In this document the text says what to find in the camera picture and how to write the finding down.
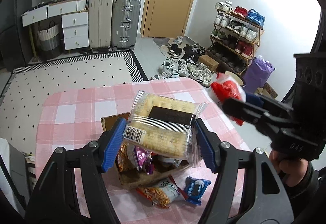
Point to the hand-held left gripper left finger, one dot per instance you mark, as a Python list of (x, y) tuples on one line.
[(113, 147)]

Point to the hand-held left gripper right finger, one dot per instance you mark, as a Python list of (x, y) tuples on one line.
[(206, 147)]

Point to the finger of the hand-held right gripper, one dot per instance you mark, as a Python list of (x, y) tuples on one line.
[(242, 110), (254, 99)]

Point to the red snack packet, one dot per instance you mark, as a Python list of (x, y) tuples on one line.
[(226, 89)]

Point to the purple candy packet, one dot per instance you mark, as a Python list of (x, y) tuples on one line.
[(144, 160)]

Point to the clear cracker packet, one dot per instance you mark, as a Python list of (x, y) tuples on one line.
[(163, 122)]

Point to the person's right forearm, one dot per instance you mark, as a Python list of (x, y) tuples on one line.
[(314, 183)]

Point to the person's right hand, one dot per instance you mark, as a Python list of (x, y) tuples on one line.
[(287, 168)]

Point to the open printed cardboard box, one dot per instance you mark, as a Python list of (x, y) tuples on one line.
[(261, 91)]

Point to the purple bag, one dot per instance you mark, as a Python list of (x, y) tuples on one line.
[(257, 73)]

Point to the white trash bin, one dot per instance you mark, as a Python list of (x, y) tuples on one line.
[(238, 79)]

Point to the blue cookie packet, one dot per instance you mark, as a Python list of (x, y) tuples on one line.
[(196, 187)]

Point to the pink checked tablecloth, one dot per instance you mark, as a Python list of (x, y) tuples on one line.
[(76, 117)]

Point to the wooden shoe rack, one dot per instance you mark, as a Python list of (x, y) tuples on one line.
[(257, 43)]

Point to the small brown cardboard box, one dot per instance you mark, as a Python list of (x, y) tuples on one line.
[(208, 63)]

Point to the orange and white snack packet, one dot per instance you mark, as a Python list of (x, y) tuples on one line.
[(163, 192)]

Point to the scattered pile of sneakers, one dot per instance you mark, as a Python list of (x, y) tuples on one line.
[(193, 68)]

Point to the rows of assorted shoes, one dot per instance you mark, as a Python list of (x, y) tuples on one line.
[(242, 30)]

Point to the white dotted rug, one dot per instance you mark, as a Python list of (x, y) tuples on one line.
[(63, 79)]

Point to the grey cabinet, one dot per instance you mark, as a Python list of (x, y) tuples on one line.
[(16, 163)]

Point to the grey door mat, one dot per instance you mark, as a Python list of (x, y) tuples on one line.
[(163, 47)]

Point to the white and grey laundry basket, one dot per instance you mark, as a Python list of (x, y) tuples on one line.
[(49, 40)]

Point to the silver suitcase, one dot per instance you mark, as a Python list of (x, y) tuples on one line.
[(126, 23)]

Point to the beige suitcase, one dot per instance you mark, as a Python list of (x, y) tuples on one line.
[(100, 20)]

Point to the white drawer dresser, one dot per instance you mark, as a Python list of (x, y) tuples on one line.
[(75, 20)]

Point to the grey refrigerator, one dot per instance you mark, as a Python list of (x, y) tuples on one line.
[(17, 23)]

